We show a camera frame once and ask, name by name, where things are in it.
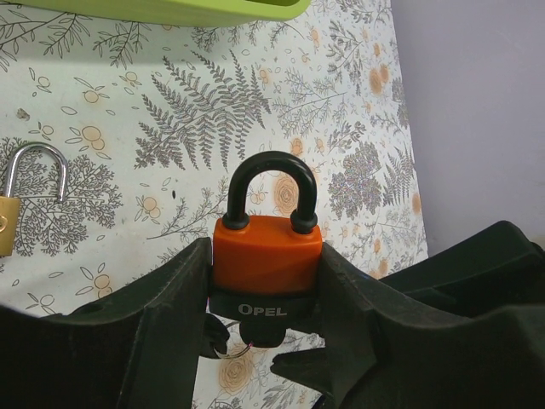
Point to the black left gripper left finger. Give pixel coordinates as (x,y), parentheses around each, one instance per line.
(135,348)

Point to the black keys bunch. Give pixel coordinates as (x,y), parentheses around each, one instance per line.
(216,337)

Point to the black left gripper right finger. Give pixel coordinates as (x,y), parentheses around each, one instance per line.
(385,349)

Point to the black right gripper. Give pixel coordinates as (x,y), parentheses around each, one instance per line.
(497,266)

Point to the green plastic basket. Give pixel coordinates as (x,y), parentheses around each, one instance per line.
(199,13)

